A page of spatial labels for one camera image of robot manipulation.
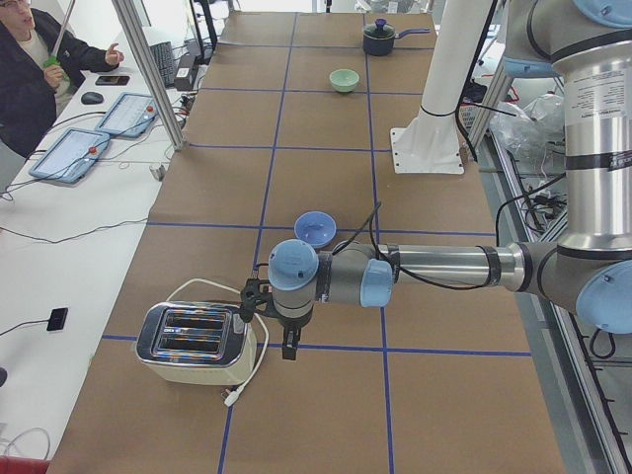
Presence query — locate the blue bowl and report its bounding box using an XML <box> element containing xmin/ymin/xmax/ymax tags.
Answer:
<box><xmin>293</xmin><ymin>210</ymin><xmax>337</xmax><ymax>249</ymax></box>

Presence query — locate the green bowl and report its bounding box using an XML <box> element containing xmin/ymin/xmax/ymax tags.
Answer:
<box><xmin>329</xmin><ymin>69</ymin><xmax>360</xmax><ymax>93</ymax></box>

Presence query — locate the cream and chrome toaster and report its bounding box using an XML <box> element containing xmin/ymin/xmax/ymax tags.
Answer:
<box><xmin>135</xmin><ymin>301</ymin><xmax>257</xmax><ymax>386</ymax></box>

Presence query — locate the small black square device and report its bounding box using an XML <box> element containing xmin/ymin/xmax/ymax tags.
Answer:
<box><xmin>46</xmin><ymin>307</ymin><xmax>68</xmax><ymax>332</ymax></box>

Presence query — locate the far blue teach pendant tablet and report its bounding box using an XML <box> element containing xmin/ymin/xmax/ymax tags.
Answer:
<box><xmin>95</xmin><ymin>93</ymin><xmax>158</xmax><ymax>138</ymax></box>

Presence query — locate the blue teach pendant tablet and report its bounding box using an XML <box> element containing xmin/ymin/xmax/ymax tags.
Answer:
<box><xmin>29</xmin><ymin>127</ymin><xmax>111</xmax><ymax>185</ymax></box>
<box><xmin>95</xmin><ymin>93</ymin><xmax>158</xmax><ymax>138</ymax></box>

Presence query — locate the near blue teach pendant tablet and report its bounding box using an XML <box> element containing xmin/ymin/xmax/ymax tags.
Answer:
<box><xmin>29</xmin><ymin>127</ymin><xmax>111</xmax><ymax>185</ymax></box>

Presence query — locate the black keyboard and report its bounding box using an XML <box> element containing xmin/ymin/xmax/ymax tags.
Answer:
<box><xmin>149</xmin><ymin>41</ymin><xmax>176</xmax><ymax>88</ymax></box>

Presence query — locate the dark blue lidded saucepan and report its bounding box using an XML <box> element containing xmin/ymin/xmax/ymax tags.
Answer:
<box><xmin>362</xmin><ymin>18</ymin><xmax>431</xmax><ymax>56</ymax></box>

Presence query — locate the black computer mouse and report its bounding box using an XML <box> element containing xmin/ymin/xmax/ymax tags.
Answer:
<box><xmin>80</xmin><ymin>91</ymin><xmax>105</xmax><ymax>105</ymax></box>

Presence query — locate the black smartphone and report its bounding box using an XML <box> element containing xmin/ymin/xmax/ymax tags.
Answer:
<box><xmin>95</xmin><ymin>75</ymin><xmax>130</xmax><ymax>87</ymax></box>

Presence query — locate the person in dark jacket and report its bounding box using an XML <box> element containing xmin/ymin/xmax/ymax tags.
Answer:
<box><xmin>1</xmin><ymin>1</ymin><xmax>124</xmax><ymax>158</ymax></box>

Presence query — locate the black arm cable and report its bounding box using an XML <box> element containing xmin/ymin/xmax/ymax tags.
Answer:
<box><xmin>330</xmin><ymin>200</ymin><xmax>490</xmax><ymax>290</ymax></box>

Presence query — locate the white central pedestal column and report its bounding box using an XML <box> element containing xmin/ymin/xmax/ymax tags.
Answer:
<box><xmin>390</xmin><ymin>0</ymin><xmax>496</xmax><ymax>175</ymax></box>

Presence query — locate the aluminium frame post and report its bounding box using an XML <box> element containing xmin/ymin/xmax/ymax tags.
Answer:
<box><xmin>112</xmin><ymin>0</ymin><xmax>185</xmax><ymax>151</ymax></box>

